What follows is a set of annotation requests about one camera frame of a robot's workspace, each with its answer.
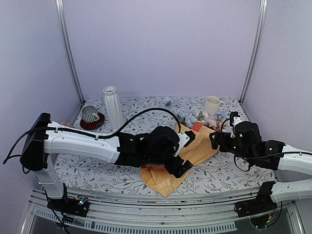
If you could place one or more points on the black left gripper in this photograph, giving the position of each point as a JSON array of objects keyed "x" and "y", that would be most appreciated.
[{"x": 174, "y": 168}]

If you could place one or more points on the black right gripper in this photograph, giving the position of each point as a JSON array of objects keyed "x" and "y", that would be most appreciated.
[{"x": 224, "y": 147}]

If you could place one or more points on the orange paper flower bouquet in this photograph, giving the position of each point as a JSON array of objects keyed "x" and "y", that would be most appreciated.
[{"x": 193, "y": 117}]

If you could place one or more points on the white ribbed ceramic vase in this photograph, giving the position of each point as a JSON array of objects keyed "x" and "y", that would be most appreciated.
[{"x": 112, "y": 104}]

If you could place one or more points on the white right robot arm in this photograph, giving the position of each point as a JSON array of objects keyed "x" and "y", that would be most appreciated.
[{"x": 294, "y": 160}]

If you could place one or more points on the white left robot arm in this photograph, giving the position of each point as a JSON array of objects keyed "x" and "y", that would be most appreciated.
[{"x": 48, "y": 137}]

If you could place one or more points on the floral patterned tablecloth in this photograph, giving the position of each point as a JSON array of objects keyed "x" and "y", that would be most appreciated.
[{"x": 222, "y": 172}]

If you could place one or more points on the cream ceramic mug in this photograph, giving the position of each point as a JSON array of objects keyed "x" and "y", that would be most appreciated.
[{"x": 212, "y": 105}]

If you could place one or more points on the dark red saucer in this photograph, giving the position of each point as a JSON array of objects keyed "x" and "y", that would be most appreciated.
[{"x": 94, "y": 125}]

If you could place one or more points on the striped black white cup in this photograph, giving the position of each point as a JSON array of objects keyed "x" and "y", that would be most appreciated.
[{"x": 89, "y": 114}]

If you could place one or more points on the pink patterned ball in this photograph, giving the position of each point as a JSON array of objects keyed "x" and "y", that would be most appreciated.
[{"x": 67, "y": 124}]

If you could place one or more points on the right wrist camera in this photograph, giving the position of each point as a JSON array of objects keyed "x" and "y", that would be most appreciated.
[{"x": 234, "y": 120}]

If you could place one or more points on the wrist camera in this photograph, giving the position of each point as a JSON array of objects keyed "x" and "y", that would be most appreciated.
[
  {"x": 234, "y": 120},
  {"x": 185, "y": 138}
]

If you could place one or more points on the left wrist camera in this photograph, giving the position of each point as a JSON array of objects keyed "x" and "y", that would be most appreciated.
[{"x": 185, "y": 138}]

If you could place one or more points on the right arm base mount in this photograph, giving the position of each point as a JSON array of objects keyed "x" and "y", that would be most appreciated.
[{"x": 260, "y": 204}]

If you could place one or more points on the aluminium front rail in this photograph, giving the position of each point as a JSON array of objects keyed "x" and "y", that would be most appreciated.
[{"x": 111, "y": 213}]

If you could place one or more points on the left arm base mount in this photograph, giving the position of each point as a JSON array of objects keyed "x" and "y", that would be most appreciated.
[{"x": 78, "y": 206}]

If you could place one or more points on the right aluminium frame post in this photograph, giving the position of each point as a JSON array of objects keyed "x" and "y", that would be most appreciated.
[{"x": 256, "y": 45}]

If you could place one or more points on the aluminium frame post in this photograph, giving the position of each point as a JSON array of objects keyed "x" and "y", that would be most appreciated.
[
  {"x": 256, "y": 45},
  {"x": 68, "y": 50}
]

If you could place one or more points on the left aluminium frame post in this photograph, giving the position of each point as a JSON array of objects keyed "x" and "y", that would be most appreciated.
[{"x": 68, "y": 50}]

